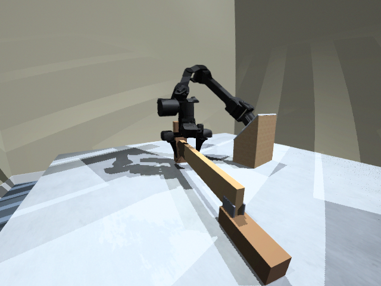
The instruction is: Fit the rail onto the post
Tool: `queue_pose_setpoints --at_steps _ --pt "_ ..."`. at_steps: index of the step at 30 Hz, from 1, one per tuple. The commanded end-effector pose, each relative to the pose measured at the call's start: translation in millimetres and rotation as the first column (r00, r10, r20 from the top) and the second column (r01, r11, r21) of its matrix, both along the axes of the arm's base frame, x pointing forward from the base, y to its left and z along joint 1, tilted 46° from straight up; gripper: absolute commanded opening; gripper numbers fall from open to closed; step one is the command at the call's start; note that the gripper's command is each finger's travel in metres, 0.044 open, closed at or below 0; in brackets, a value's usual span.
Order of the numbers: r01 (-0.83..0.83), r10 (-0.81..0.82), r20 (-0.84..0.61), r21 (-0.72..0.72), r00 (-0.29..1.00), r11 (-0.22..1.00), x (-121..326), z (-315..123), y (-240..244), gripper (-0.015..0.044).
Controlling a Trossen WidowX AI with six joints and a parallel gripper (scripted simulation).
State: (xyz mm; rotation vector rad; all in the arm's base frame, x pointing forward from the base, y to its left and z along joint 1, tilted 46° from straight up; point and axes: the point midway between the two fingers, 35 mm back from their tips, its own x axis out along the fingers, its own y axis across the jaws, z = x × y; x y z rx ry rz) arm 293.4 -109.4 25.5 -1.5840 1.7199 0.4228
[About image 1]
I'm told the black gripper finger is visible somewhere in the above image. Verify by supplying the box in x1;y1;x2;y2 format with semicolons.
167;140;177;158
196;137;208;152

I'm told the long wooden rail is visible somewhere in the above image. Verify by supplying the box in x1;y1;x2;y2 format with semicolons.
179;140;245;216

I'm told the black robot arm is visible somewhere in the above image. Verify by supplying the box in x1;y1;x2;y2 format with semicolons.
157;65;255;138

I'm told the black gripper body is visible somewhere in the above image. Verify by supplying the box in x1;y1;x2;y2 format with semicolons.
160;115;213;141

